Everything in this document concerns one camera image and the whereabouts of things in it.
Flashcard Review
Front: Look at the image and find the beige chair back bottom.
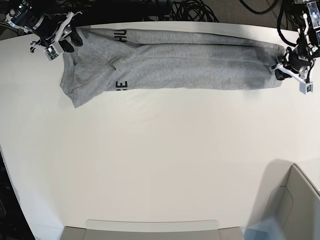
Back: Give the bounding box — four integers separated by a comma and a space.
60, 219, 244, 240

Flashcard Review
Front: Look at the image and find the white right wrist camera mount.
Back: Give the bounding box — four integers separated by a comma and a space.
29, 11, 82, 61

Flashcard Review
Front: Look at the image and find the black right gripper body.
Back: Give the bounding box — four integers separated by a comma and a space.
32, 14, 72, 41

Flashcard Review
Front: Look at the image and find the grey T-shirt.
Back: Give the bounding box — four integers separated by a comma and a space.
60, 28, 285, 107

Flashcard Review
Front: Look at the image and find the beige partition panel right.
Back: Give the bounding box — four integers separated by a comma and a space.
265, 164, 320, 240

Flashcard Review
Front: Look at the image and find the black cable bundle top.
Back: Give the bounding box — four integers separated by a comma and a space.
139, 0, 221, 23

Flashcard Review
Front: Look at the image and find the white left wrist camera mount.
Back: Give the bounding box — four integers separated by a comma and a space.
270, 63, 314, 95

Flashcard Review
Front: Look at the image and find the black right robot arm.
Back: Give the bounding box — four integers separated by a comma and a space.
5, 0, 83, 61

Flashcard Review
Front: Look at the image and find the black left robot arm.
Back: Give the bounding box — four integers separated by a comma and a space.
272, 0, 320, 84

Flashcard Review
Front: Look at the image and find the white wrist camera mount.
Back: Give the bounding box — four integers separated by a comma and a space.
270, 63, 314, 95
29, 11, 82, 61

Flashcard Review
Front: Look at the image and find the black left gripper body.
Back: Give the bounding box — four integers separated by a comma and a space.
276, 47, 315, 78

